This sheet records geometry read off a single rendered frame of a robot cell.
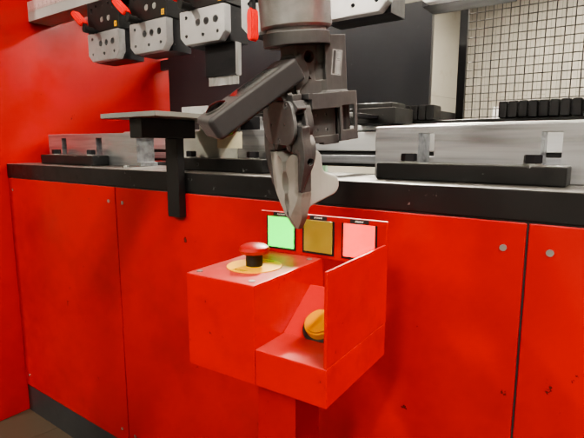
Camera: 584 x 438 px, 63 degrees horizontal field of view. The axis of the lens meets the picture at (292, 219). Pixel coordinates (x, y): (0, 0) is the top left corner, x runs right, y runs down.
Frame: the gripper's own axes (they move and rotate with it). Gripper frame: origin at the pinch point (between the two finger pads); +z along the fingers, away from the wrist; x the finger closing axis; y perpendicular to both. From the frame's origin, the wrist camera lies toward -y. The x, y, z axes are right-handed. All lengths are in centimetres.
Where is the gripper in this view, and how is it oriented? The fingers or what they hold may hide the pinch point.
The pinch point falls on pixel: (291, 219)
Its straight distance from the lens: 54.5
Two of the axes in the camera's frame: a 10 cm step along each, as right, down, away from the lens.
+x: -4.9, -2.0, 8.5
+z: 0.7, 9.6, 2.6
